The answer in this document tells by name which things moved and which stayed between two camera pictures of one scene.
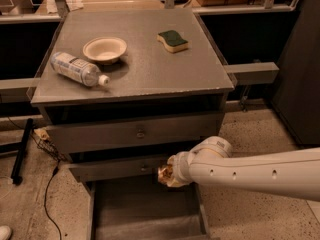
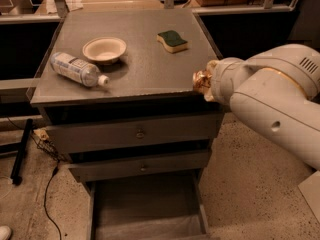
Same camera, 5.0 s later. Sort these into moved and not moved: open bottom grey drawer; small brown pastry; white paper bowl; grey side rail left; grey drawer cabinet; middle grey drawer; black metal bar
Moved: small brown pastry
Not moved: black metal bar; middle grey drawer; grey drawer cabinet; white paper bowl; grey side rail left; open bottom grey drawer
